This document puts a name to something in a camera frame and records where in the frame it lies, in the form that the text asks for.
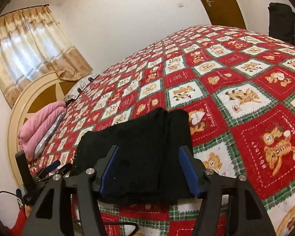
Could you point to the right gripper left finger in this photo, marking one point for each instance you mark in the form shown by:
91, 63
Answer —
51, 199

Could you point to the black pants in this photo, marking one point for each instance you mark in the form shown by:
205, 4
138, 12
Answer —
147, 169

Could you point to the pink folded blanket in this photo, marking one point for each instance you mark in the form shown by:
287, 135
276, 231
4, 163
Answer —
33, 130

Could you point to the grey patterned pillow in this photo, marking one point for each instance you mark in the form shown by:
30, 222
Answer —
48, 135
78, 88

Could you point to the cream wooden headboard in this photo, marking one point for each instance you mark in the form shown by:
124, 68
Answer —
42, 91

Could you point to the red christmas bear bedspread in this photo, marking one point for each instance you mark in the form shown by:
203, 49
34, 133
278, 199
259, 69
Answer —
237, 86

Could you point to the beige white curtain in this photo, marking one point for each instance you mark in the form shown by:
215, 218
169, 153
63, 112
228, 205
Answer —
32, 44

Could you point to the black suitcase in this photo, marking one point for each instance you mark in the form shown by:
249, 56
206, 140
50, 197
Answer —
282, 22

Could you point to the brown wooden door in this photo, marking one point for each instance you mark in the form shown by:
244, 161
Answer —
224, 13

